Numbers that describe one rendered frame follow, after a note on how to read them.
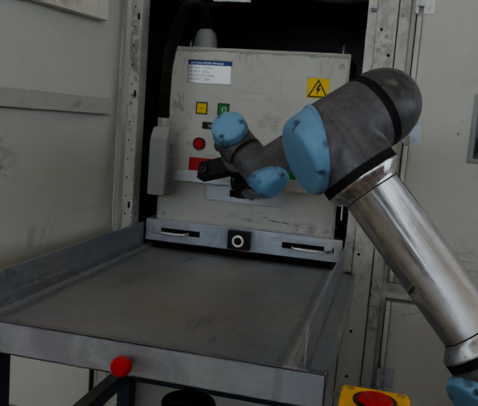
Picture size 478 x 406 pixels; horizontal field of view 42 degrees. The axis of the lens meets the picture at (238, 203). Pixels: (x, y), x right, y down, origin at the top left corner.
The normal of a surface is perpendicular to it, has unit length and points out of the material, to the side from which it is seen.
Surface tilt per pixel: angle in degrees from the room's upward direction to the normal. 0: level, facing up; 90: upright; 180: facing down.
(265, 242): 90
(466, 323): 86
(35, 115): 90
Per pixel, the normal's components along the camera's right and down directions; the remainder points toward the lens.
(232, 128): -0.17, -0.39
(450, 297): -0.19, -0.04
